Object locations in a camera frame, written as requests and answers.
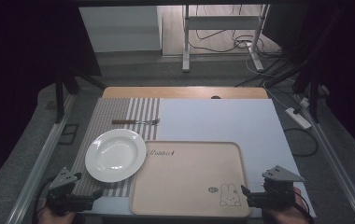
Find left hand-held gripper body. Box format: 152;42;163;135
46;167;95;217

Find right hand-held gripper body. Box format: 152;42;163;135
246;164;306;211

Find person's left hand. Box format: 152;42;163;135
37;207;78;224

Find person's right hand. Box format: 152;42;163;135
263;186;311;224

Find white plate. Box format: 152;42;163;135
84;128;148;184

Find beige tray with rabbit print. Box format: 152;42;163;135
129;140;253;218

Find white board sheet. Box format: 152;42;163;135
81;98;318;218

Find white power strip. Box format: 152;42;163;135
284;106;313;131

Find grey striped placemat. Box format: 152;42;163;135
70;97;162;199

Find black stand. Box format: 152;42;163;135
292;69;323;124
53;66;107;124

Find wooden table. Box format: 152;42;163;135
102;86;270;100

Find white cabinet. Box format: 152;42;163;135
78;5;163;53

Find white metal stand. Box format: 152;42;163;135
181;4;272;74

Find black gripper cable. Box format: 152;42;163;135
31;175;57;224
292;188;316;224

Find aluminium rail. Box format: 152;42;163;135
296;92;355;224
5;92;78;224

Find black floor frame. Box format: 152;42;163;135
56;122;80;147

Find black floor cable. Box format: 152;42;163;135
282;126;320;158

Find wooden-handled fork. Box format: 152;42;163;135
111;118;162;126

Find tangle of floor cables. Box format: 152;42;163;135
187;4;295;88

